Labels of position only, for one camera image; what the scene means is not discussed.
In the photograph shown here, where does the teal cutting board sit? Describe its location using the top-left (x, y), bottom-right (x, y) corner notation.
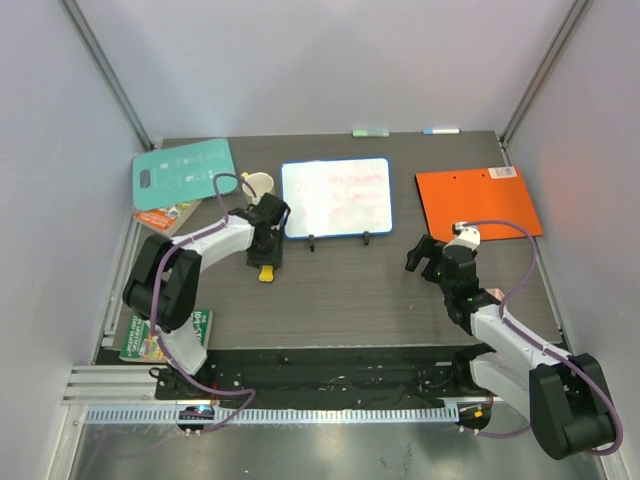
top-left (132, 138), bottom-right (236, 211)

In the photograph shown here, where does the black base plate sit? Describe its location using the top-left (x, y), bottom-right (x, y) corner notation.
top-left (143, 344), bottom-right (506, 410)

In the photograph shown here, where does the orange clipboard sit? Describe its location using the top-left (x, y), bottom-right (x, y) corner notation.
top-left (415, 166), bottom-right (544, 241)

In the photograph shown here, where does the blue framed whiteboard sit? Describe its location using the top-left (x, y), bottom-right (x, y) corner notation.
top-left (280, 157), bottom-right (393, 240)

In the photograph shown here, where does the green cover book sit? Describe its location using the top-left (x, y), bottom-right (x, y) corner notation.
top-left (119, 310), bottom-right (213, 364)

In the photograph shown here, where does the white slotted cable duct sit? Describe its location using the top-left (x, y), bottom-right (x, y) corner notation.
top-left (84, 404), bottom-right (459, 425)

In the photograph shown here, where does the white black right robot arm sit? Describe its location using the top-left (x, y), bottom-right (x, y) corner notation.
top-left (405, 227), bottom-right (623, 460)

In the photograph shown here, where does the orange cover book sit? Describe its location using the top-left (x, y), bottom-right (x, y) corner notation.
top-left (133, 199), bottom-right (202, 237)

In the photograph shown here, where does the yellow black whiteboard eraser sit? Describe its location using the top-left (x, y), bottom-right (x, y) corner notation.
top-left (246, 235), bottom-right (283, 283)

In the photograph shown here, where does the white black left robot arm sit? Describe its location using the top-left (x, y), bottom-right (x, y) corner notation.
top-left (123, 193), bottom-right (291, 399)

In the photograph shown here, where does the yellow green mug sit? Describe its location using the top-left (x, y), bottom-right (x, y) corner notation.
top-left (241, 172), bottom-right (275, 205)

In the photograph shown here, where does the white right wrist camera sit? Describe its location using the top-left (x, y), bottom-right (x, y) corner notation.
top-left (448, 222), bottom-right (481, 251)

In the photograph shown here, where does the blue white marker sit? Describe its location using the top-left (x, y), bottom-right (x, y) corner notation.
top-left (422, 128), bottom-right (460, 135)

